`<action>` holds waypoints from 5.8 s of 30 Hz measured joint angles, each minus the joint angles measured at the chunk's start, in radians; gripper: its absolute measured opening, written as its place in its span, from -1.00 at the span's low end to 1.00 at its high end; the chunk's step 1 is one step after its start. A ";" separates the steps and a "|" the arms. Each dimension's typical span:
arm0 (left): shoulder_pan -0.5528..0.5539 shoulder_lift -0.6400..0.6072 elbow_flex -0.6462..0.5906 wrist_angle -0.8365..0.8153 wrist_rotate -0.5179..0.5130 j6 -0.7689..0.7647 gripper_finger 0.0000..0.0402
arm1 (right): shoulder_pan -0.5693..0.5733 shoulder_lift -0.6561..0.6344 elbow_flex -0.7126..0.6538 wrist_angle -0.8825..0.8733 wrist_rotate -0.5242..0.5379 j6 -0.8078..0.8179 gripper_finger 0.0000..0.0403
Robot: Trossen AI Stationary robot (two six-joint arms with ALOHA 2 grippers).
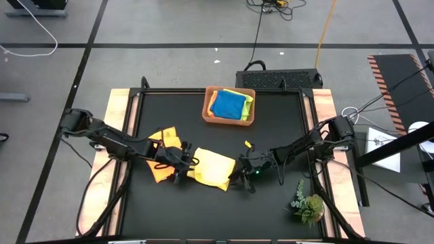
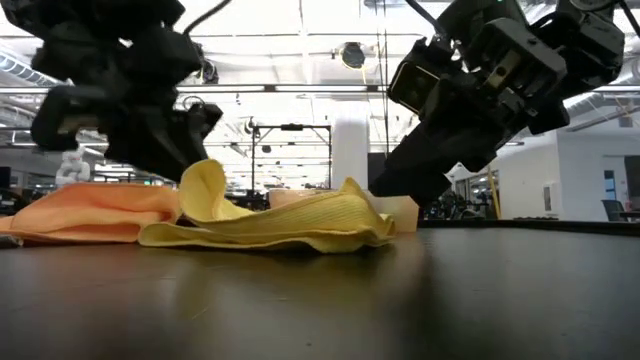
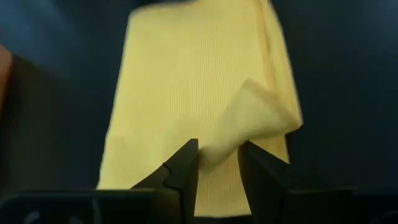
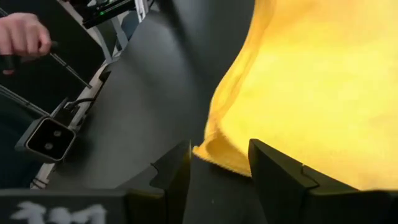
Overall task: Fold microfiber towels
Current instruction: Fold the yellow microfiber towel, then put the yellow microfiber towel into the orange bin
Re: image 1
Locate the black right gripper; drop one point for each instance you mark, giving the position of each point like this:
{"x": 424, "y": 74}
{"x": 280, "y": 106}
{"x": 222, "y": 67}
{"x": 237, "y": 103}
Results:
{"x": 254, "y": 162}

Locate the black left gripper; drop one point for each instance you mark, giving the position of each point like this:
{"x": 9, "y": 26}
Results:
{"x": 173, "y": 157}

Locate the yellow microfiber towel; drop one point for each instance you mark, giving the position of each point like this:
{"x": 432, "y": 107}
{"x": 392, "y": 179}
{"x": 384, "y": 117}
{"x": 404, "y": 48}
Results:
{"x": 213, "y": 167}

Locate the orange microfiber towel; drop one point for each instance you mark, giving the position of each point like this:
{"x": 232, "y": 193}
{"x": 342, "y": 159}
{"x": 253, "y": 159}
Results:
{"x": 171, "y": 137}
{"x": 211, "y": 108}

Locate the green microfiber towel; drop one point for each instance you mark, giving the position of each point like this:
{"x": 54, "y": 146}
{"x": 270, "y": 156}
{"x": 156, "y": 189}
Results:
{"x": 249, "y": 108}

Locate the blue microfiber towel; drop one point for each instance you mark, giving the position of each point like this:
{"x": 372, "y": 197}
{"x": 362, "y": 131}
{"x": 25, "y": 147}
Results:
{"x": 227, "y": 105}

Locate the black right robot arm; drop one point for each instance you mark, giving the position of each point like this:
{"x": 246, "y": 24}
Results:
{"x": 298, "y": 145}

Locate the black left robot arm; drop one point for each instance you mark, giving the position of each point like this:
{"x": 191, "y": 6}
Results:
{"x": 112, "y": 140}

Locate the small yellow block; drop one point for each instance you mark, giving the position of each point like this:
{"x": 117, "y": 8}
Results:
{"x": 248, "y": 144}

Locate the orange translucent plastic bin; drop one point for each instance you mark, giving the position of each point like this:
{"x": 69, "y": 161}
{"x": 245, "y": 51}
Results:
{"x": 227, "y": 122}

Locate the small artificial green plant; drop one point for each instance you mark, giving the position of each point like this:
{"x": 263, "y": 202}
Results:
{"x": 310, "y": 206}

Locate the wooden table side board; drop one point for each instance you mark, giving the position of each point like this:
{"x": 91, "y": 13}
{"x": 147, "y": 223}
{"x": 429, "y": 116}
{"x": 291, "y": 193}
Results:
{"x": 323, "y": 101}
{"x": 115, "y": 101}

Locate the black computer tower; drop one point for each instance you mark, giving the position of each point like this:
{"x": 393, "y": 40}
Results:
{"x": 278, "y": 79}

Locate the white paper sheet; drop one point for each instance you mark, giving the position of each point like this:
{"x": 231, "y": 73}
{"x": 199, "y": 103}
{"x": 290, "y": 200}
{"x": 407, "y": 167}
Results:
{"x": 386, "y": 159}

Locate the black metal beam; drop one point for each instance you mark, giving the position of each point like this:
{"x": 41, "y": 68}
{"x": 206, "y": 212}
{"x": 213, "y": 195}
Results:
{"x": 393, "y": 146}

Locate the white round object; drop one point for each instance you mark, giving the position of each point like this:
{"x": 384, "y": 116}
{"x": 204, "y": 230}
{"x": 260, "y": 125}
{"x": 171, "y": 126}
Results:
{"x": 417, "y": 124}

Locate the black hazard striped mat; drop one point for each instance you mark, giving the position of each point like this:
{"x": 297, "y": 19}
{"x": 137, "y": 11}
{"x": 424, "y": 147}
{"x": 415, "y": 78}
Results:
{"x": 396, "y": 78}

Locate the gray desk foot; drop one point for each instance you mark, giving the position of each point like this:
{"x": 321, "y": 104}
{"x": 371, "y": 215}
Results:
{"x": 13, "y": 97}
{"x": 34, "y": 13}

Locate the black table frame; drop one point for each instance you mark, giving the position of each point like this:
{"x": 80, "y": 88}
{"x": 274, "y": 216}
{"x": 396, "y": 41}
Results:
{"x": 169, "y": 91}

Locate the black frame strut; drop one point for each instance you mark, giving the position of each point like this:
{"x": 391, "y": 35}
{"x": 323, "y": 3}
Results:
{"x": 334, "y": 210}
{"x": 108, "y": 206}

